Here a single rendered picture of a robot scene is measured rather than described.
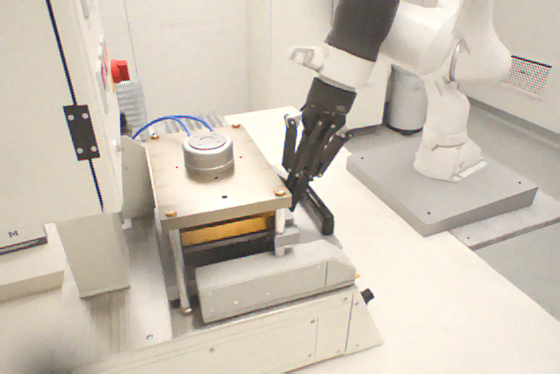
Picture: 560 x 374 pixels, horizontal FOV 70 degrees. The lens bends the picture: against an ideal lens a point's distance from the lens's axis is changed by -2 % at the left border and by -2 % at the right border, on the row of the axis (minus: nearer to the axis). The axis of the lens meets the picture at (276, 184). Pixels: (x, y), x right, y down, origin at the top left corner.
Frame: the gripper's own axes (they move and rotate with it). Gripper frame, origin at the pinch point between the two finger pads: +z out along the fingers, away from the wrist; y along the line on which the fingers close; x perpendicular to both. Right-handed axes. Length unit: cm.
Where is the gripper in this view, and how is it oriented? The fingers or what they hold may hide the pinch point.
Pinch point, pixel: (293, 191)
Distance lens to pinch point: 73.5
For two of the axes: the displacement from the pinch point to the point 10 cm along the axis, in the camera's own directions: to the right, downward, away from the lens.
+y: 8.9, 1.3, 4.4
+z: -3.2, 8.6, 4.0
